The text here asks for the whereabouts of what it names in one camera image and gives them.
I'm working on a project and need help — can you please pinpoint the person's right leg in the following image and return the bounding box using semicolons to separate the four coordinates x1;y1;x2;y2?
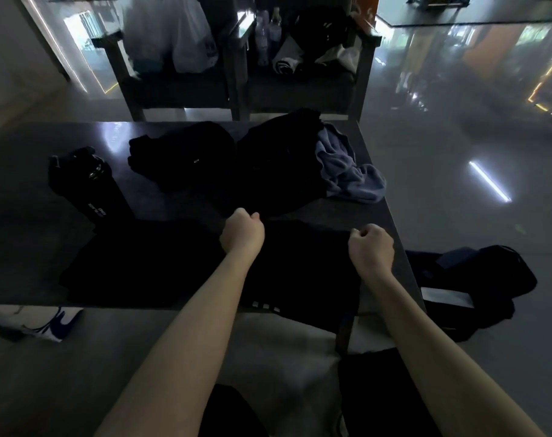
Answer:
337;348;442;437

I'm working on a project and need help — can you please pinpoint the person's right hand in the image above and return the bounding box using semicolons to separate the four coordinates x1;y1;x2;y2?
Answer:
347;224;396;274

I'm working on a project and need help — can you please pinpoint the black bag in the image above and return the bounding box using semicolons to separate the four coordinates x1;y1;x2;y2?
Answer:
405;245;538;343

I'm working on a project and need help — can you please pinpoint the person's leg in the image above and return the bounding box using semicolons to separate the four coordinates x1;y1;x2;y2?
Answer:
337;348;442;437
198;383;269;437

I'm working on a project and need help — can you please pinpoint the black water bottle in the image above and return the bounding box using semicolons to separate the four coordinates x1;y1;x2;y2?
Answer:
47;146;135;223

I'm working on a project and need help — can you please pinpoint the black garment with white stripes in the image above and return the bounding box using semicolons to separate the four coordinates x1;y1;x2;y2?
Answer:
59;217;363;335

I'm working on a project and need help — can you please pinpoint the clear plastic bottle yellow cap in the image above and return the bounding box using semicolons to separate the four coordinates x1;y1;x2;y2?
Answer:
269;7;283;46

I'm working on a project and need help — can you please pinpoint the white paper tag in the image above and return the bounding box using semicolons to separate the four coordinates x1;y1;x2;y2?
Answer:
421;286;476;310

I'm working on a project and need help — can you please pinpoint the person's left leg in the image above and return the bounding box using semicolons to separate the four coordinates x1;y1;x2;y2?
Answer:
198;383;269;437

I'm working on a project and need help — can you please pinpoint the person's right forearm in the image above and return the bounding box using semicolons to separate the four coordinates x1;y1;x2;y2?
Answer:
355;264;547;437

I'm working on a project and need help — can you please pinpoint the dark furniture base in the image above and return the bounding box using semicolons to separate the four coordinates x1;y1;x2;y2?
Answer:
405;0;472;10

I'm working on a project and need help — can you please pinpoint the black backpack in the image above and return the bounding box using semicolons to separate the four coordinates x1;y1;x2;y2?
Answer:
283;5;354;64

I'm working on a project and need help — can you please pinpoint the crumpled black garment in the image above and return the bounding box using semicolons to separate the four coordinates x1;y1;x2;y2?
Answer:
235;108;329;218

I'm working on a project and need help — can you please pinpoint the blue-grey cloth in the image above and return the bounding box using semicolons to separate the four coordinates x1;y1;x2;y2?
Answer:
315;123;387;204

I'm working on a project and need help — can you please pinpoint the black and white striped cloth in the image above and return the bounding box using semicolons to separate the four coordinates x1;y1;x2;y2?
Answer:
271;49;309;78

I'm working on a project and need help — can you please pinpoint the dark wooden chair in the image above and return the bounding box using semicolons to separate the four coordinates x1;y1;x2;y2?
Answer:
230;9;383;122
93;13;247;122

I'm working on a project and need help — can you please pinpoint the folded black garment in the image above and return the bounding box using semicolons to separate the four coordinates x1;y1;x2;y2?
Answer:
128;122;236;192

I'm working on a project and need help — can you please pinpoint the person's left forearm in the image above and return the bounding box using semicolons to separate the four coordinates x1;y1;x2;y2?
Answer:
94;246;261;437

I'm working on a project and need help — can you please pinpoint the dark table leg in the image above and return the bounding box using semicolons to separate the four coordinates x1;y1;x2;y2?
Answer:
336;313;355;357

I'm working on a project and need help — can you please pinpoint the person's left hand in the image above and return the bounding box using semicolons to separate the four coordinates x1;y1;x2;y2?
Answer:
219;208;266;256

